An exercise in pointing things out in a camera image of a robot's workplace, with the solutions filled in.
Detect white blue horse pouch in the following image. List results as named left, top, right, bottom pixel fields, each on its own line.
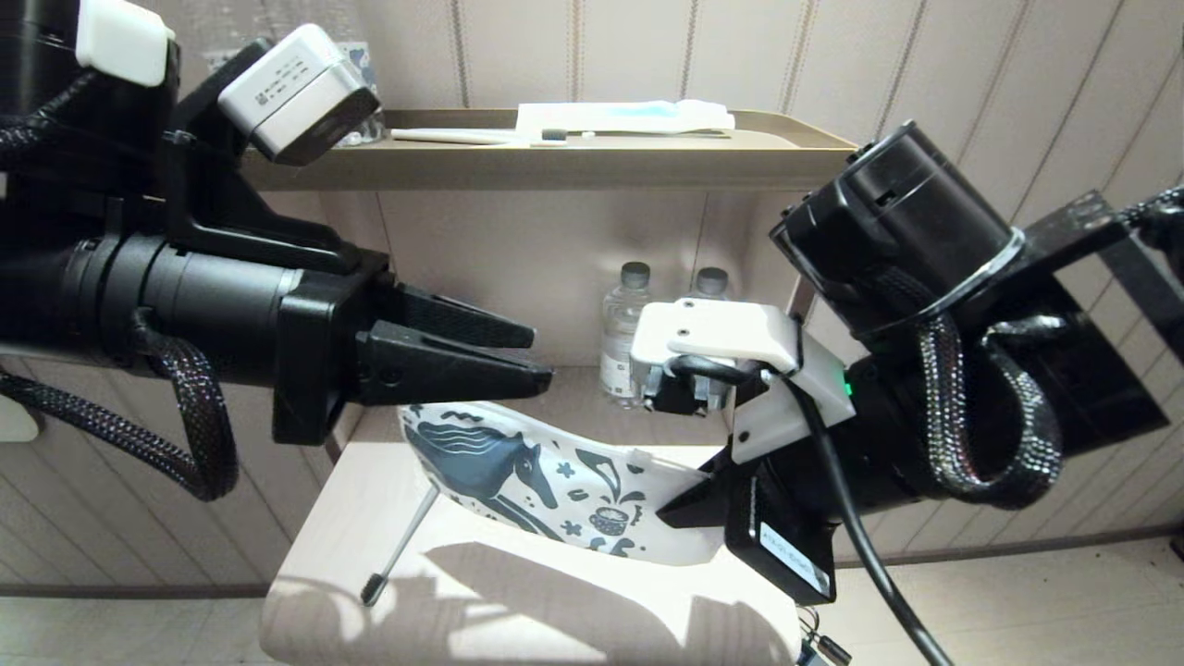
left=400, top=401, right=741, bottom=567

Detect small clear water bottle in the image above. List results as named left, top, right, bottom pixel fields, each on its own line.
left=601, top=262, right=663, bottom=410
left=689, top=266, right=734, bottom=302

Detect grey toothbrush black bristles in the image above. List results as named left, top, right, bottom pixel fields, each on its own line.
left=359, top=486, right=443, bottom=607

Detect white toothbrush dark bristles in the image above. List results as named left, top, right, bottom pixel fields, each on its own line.
left=392, top=128, right=596, bottom=149

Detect brown open shelf cabinet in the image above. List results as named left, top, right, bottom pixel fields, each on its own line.
left=242, top=109, right=857, bottom=463

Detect white blue packet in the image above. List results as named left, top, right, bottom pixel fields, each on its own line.
left=516, top=100, right=737, bottom=138

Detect braided black right arm cable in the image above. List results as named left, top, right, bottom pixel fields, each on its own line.
left=879, top=268, right=1065, bottom=510

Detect braided black arm cable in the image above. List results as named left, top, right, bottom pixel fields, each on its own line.
left=879, top=268, right=1065, bottom=510
left=0, top=69, right=240, bottom=502

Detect braided black left arm cable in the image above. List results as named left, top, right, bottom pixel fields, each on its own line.
left=0, top=69, right=240, bottom=502

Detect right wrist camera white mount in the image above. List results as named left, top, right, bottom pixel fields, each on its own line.
left=631, top=298, right=857, bottom=463

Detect black connector with wires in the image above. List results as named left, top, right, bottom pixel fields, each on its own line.
left=794, top=601, right=854, bottom=666

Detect white rounded wall fixture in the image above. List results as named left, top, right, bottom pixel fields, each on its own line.
left=0, top=393, right=43, bottom=443

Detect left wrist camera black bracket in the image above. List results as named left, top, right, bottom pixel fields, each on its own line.
left=162, top=23, right=394, bottom=278

